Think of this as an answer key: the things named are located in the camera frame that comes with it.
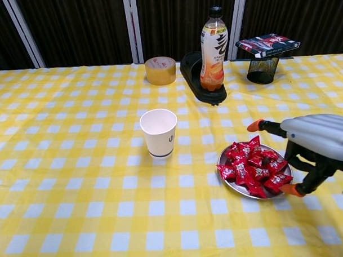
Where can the black oval plastic tray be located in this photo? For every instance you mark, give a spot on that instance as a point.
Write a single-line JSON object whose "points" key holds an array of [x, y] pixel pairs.
{"points": [[192, 77]]}

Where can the brown packing tape roll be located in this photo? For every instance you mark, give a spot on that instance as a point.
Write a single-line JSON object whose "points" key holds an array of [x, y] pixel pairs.
{"points": [[159, 75]]}

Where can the metal bowl of red candies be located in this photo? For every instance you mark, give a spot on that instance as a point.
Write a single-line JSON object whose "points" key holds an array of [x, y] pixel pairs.
{"points": [[236, 189]]}

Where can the orange drink plastic bottle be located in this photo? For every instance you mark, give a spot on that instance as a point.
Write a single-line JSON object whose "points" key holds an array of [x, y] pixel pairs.
{"points": [[213, 48]]}

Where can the yellow white checked tablecloth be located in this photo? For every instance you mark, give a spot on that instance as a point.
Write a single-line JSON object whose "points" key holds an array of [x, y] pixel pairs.
{"points": [[77, 179]]}

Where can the white paper cup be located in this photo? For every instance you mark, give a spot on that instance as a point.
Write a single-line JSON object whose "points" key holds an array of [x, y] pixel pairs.
{"points": [[160, 143]]}

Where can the black small bowl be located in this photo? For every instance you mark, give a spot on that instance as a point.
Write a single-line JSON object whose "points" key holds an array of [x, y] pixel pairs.
{"points": [[262, 70]]}

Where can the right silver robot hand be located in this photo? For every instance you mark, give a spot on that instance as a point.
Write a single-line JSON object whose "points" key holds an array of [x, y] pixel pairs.
{"points": [[315, 134]]}

